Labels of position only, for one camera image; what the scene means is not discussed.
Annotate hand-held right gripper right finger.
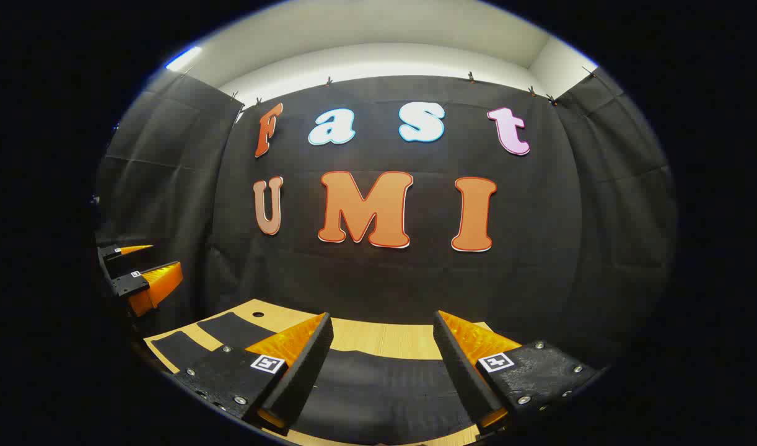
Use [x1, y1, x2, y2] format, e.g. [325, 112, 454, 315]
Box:
[432, 310, 599, 431]

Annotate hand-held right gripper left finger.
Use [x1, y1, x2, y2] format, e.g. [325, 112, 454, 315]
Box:
[173, 312, 335, 433]

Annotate dark grey jeans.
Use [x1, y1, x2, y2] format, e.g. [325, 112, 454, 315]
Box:
[149, 312, 479, 445]

